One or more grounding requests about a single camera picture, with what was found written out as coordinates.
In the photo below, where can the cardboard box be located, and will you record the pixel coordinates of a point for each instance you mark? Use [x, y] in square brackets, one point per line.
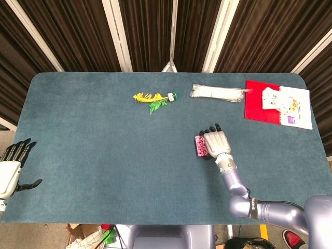
[83, 237]

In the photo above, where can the green plastic object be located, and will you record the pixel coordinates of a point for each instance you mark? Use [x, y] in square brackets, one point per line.
[109, 236]

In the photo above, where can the yellow green feather shuttlecock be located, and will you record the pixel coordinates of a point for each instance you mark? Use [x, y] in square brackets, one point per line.
[147, 98]

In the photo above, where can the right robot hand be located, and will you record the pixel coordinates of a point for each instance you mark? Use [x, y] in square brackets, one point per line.
[217, 142]

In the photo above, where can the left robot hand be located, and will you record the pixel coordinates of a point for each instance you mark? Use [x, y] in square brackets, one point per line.
[10, 173]

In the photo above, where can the pink patterned card stack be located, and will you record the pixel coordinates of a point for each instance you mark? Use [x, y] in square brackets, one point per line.
[200, 146]

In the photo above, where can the thin white frame post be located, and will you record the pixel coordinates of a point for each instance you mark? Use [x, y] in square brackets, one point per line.
[172, 39]

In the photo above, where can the red notebook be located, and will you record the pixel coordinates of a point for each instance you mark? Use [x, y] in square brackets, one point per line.
[255, 109]

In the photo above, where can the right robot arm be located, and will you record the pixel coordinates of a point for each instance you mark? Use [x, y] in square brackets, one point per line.
[234, 181]

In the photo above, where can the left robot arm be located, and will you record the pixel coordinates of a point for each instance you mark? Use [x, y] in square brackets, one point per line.
[1, 207]

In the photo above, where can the dark brown curtain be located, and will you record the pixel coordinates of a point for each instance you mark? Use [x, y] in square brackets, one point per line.
[77, 31]

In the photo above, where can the red black shoe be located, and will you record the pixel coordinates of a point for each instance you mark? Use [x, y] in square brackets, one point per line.
[294, 240]

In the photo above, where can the blue felt table cover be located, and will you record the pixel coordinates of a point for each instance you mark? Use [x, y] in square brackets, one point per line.
[116, 160]

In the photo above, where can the grey robot torso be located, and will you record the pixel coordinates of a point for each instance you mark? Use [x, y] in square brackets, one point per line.
[171, 237]

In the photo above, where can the white straws bundle in plastic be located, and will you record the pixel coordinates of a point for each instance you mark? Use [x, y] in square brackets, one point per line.
[220, 92]

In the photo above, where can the white printed booklet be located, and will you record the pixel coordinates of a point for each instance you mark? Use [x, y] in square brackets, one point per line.
[298, 111]

